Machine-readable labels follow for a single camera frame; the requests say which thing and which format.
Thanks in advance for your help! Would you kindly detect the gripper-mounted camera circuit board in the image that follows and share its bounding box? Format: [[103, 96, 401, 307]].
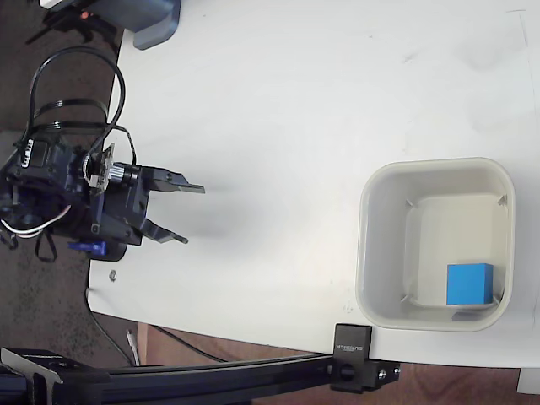
[[85, 142, 143, 195]]

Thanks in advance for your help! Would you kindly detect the gray device base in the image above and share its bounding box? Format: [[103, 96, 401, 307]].
[[90, 0, 183, 51]]

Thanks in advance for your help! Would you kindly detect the white paper sheet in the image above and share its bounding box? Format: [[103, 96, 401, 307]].
[[516, 367, 540, 396]]

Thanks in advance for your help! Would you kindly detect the black stand with orange button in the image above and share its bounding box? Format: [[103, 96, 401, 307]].
[[24, 0, 124, 57]]

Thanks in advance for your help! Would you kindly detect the white square plastic bin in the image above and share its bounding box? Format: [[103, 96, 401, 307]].
[[354, 156, 517, 332]]

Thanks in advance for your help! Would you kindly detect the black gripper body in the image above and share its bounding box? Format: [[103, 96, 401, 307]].
[[89, 164, 154, 246]]

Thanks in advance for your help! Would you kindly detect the black aluminium rail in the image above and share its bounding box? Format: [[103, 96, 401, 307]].
[[0, 346, 338, 405]]

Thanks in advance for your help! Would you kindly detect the black six-joint robot arm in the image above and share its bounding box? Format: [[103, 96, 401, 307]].
[[0, 126, 130, 262]]

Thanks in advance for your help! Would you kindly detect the blue cube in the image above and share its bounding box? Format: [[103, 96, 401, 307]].
[[445, 262, 495, 306]]

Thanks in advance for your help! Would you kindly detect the black table clamp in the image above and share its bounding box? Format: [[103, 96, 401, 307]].
[[329, 323, 401, 394]]

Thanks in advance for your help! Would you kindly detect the black floor cable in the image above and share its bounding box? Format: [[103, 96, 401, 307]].
[[85, 289, 132, 367], [154, 325, 230, 364]]

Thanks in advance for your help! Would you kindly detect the blue clamp handle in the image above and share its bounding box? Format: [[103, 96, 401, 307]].
[[67, 240, 107, 257]]

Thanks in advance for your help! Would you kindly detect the black strap loop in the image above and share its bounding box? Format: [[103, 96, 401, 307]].
[[35, 234, 59, 263]]

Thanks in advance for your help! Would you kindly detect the white arm wire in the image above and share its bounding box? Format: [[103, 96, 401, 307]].
[[0, 204, 76, 240]]

